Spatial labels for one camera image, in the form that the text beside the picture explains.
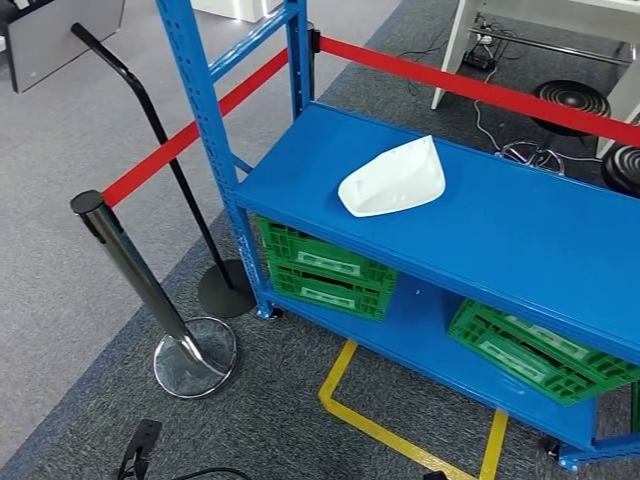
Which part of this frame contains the red barrier belt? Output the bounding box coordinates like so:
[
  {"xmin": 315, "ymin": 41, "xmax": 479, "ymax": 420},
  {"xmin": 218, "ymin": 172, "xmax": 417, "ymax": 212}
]
[
  {"xmin": 318, "ymin": 36, "xmax": 640, "ymax": 148},
  {"xmin": 102, "ymin": 48, "xmax": 290, "ymax": 209}
]

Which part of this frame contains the black round stool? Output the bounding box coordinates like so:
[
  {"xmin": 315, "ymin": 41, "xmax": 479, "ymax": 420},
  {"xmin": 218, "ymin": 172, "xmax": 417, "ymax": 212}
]
[
  {"xmin": 494, "ymin": 79, "xmax": 612, "ymax": 178},
  {"xmin": 601, "ymin": 144, "xmax": 640, "ymax": 199}
]

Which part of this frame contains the dark stanchion post with belt head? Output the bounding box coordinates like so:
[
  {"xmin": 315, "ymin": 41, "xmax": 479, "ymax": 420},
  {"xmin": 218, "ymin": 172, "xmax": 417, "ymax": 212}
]
[{"xmin": 307, "ymin": 21, "xmax": 322, "ymax": 102}]

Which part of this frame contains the white floor cable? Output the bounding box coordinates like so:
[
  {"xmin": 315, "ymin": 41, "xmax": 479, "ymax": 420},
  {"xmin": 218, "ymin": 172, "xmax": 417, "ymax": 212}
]
[{"xmin": 472, "ymin": 66, "xmax": 503, "ymax": 155}]

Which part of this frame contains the chrome stanchion with round base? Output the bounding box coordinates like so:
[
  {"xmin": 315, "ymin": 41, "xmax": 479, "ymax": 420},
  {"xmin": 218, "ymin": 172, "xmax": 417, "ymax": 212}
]
[{"xmin": 69, "ymin": 190, "xmax": 238, "ymax": 400}]

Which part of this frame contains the blue metal shelf rack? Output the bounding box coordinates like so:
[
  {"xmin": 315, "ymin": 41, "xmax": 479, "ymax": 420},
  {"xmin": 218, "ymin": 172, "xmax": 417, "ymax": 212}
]
[{"xmin": 155, "ymin": 0, "xmax": 640, "ymax": 473}]

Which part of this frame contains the black box under desk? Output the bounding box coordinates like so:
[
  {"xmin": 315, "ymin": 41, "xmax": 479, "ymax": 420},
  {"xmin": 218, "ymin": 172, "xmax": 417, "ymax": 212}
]
[{"xmin": 462, "ymin": 49, "xmax": 497, "ymax": 73}]

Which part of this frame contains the black camera cable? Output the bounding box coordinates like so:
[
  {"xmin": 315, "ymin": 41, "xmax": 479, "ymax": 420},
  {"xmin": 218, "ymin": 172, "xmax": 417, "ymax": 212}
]
[{"xmin": 172, "ymin": 467, "xmax": 251, "ymax": 480}]

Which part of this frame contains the black stanchion with round base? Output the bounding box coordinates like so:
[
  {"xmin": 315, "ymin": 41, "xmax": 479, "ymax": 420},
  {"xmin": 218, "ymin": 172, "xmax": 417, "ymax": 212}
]
[{"xmin": 70, "ymin": 23, "xmax": 257, "ymax": 319}]

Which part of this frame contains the white desk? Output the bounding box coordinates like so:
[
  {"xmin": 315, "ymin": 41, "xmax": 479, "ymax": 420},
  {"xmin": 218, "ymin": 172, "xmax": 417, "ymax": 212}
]
[{"xmin": 430, "ymin": 0, "xmax": 640, "ymax": 160}]

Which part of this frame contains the white plastic cover part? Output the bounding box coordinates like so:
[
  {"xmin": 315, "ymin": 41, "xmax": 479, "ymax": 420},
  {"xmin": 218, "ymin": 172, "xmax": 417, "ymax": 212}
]
[{"xmin": 337, "ymin": 135, "xmax": 447, "ymax": 219}]

